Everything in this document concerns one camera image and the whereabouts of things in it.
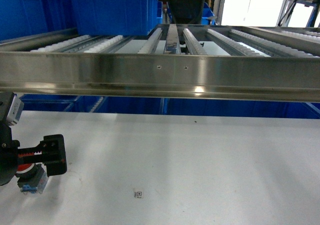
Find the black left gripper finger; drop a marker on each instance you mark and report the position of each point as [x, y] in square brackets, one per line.
[50, 152]

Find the blue bin under shelf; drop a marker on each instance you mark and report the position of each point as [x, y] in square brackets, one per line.
[241, 108]
[52, 103]

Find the red mushroom push button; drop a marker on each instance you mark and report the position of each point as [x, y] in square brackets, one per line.
[32, 180]

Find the black office chair back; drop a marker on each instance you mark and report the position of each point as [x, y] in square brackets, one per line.
[186, 11]

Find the blue bin under shelf right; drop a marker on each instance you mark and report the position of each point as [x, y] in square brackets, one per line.
[241, 108]

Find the blue plastic bin on shelf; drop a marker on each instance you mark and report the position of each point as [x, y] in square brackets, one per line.
[115, 17]

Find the large blue bin far left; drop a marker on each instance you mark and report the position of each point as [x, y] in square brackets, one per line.
[20, 18]

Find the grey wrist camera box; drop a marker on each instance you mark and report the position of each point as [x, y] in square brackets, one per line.
[11, 108]

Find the small QR code sticker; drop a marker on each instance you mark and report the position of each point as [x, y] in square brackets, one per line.
[138, 194]

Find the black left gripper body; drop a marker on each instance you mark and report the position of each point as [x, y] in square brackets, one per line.
[8, 154]

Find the stainless steel roller shelf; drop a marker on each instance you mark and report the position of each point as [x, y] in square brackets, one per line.
[183, 61]

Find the blue bin under shelf left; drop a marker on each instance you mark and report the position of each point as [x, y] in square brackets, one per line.
[52, 103]

